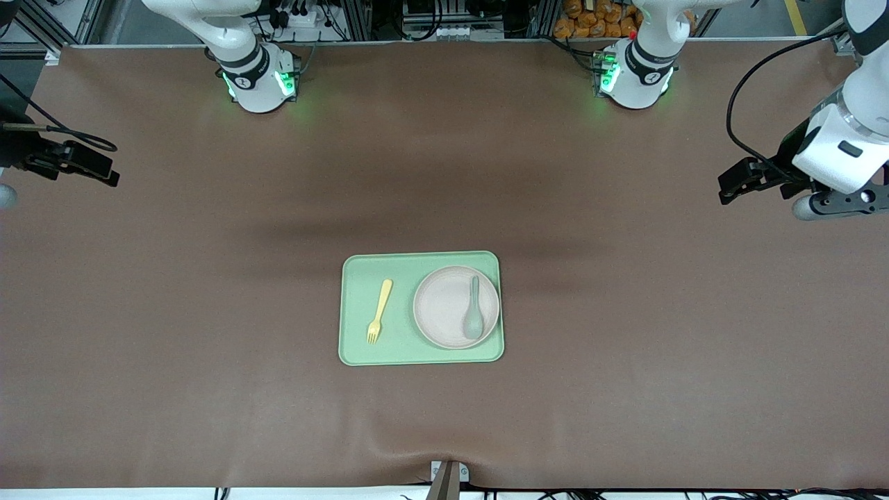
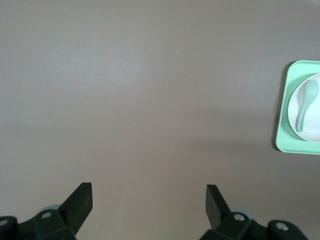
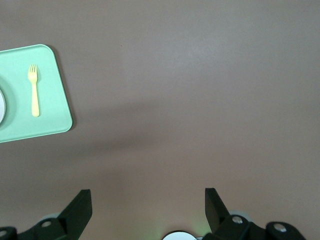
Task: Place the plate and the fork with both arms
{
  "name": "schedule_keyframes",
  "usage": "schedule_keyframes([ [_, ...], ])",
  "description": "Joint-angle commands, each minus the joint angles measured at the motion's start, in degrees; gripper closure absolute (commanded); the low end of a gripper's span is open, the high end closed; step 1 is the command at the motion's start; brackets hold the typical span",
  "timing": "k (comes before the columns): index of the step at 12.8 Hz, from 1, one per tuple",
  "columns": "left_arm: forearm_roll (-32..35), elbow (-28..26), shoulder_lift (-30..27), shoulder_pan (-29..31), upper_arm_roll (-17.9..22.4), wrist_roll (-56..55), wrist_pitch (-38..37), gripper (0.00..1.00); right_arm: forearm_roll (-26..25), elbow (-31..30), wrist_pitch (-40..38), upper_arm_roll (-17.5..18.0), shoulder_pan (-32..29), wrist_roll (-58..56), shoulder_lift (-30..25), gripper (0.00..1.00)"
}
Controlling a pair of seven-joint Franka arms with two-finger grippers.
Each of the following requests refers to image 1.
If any yellow plastic fork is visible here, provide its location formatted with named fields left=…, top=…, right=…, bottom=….
left=367, top=279, right=394, bottom=345

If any beige round plate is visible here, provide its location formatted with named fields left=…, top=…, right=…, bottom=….
left=413, top=265, right=501, bottom=350

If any brown table mat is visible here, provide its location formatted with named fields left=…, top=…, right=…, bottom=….
left=0, top=42, right=889, bottom=490

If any orange bread rolls pile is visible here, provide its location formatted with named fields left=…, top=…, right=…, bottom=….
left=554, top=0, right=643, bottom=39

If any white power strip with plugs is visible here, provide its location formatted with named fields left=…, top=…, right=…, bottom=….
left=269, top=0, right=339, bottom=32

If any pale green plastic spoon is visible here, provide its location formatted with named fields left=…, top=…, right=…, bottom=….
left=463, top=276, right=485, bottom=341

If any white connector strip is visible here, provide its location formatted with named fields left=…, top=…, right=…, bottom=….
left=401, top=23, right=469, bottom=40

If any light green rectangular tray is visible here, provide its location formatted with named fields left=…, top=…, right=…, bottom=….
left=338, top=251, right=505, bottom=366

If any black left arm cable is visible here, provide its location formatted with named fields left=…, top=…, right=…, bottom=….
left=726, top=28, right=851, bottom=171

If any aluminium frame rail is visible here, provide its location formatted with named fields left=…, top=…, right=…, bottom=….
left=830, top=17, right=865, bottom=56
left=0, top=0, right=105, bottom=60

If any aluminium frame post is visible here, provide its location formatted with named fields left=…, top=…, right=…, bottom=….
left=340, top=0, right=373, bottom=41
left=526, top=0, right=562, bottom=39

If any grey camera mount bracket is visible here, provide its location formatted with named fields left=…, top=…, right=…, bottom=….
left=425, top=460, right=470, bottom=500

